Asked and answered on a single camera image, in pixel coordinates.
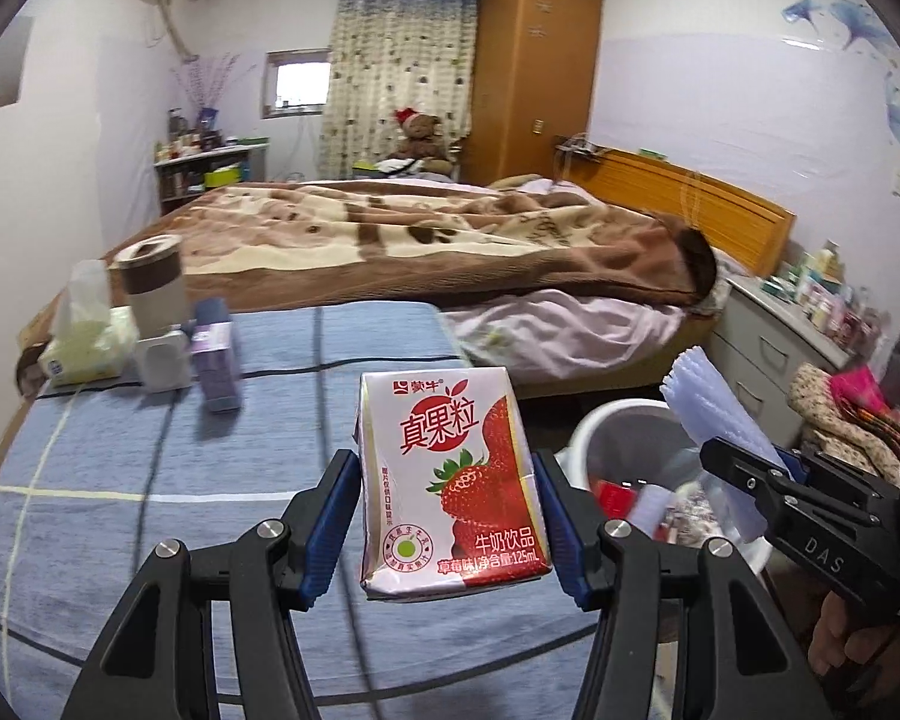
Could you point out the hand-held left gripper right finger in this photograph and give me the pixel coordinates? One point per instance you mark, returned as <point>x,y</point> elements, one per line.
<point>562,532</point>

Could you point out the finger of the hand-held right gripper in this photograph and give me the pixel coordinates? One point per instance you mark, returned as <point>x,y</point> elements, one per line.
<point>765,487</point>
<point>847,476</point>

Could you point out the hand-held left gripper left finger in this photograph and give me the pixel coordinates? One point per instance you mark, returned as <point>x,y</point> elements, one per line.
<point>330,532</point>

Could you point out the long white foam net sleeve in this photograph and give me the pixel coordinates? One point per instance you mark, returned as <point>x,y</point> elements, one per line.
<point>709,405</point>

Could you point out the white trash bin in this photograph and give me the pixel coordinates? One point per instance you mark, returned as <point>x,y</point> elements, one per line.
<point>607,420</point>

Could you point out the strawberry milk carton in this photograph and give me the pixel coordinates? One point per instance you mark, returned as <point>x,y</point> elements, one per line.
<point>450,480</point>

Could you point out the person's right hand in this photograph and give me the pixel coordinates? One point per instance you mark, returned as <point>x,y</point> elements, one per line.
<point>832,637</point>

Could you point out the translucent bin liner bag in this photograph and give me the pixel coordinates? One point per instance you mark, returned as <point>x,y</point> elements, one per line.
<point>720,510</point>

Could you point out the pile of clothes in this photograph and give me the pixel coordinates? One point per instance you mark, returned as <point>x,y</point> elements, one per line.
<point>825,420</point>

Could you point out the grey nightstand cabinet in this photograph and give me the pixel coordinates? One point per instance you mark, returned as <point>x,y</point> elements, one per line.
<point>765,337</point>

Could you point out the blue plaid cloth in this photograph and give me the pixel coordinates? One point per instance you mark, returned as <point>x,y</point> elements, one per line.
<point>195,465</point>

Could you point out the row of bottles and boxes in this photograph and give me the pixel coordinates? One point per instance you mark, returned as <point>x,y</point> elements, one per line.
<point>832,300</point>

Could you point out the purple milk carton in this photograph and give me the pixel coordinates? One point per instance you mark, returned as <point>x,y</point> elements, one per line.
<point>217,367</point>

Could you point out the pink bed quilt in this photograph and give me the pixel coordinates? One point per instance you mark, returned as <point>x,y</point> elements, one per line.
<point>570,330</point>

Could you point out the small white open box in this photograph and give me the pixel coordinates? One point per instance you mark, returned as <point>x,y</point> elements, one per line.
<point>163,364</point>

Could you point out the wooden headboard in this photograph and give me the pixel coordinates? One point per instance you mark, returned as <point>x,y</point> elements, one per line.
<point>720,210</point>

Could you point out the brown printed blanket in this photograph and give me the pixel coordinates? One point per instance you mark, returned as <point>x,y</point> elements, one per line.
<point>382,240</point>

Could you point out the beige cup with brown band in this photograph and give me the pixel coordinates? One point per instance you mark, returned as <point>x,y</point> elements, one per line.
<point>154,292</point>

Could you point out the yellow tissue pack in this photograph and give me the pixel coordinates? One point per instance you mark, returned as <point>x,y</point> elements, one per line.
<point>86,345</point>

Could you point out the cardboard box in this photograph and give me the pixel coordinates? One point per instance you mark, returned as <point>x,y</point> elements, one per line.
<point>37,334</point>

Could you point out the green box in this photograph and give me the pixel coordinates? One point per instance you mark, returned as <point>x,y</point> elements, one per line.
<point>223,176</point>

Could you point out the cluttered bookshelf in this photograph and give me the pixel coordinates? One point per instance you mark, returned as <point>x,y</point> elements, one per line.
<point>195,184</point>

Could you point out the brown teddy bear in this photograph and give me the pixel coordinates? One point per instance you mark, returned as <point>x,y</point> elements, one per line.
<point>420,146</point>

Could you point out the small window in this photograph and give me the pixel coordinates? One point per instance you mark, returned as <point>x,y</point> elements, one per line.
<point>298,84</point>

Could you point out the patterned curtain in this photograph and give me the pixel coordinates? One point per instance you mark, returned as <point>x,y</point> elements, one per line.
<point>397,82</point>

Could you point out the wooden wardrobe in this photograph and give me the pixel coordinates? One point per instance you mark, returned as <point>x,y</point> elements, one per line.
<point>532,75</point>

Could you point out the dried branches in vase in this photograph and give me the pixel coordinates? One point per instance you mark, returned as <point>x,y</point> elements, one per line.
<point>206,90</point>

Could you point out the blue wall sticker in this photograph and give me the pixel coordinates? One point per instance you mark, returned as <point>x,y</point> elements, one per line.
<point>862,22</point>

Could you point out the wall pipe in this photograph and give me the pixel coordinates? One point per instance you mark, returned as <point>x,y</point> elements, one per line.
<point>171,15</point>

